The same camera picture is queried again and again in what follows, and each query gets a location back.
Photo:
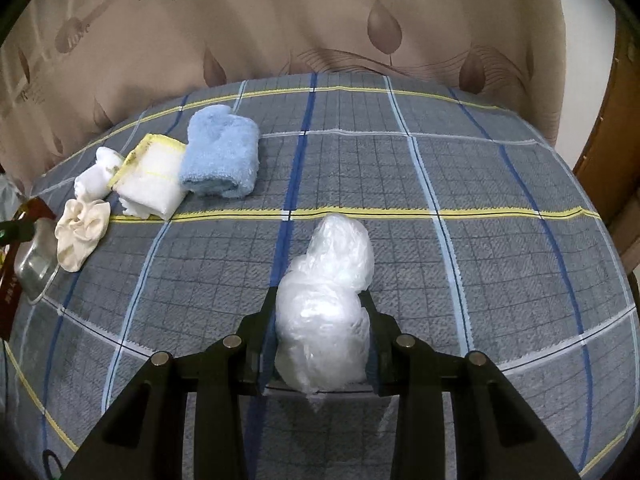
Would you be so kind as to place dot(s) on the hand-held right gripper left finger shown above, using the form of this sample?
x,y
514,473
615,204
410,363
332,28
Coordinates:
x,y
255,330

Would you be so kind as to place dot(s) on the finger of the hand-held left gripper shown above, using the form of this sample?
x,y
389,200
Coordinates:
x,y
17,232

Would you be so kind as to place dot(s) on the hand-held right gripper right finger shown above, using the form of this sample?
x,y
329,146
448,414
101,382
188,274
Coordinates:
x,y
382,355

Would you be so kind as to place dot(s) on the clear plastic bag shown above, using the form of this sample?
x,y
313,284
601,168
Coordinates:
x,y
320,320

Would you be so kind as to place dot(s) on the red tin box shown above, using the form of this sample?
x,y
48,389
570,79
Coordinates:
x,y
10,305

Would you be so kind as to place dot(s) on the yellow-trimmed white cloth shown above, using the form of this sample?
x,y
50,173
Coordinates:
x,y
150,180

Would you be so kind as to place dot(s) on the steel bowl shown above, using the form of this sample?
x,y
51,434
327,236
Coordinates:
x,y
35,265

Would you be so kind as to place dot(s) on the cream scrunchie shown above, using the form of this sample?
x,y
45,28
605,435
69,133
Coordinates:
x,y
80,232

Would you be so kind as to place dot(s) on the white rolled socks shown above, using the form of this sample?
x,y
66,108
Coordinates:
x,y
95,180

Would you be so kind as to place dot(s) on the light blue folded towel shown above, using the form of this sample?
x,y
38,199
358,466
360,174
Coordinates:
x,y
220,155

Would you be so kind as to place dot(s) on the wooden door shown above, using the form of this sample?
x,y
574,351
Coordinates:
x,y
615,160

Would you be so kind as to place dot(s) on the beige leaf-print curtain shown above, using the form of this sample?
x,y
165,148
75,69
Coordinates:
x,y
300,20

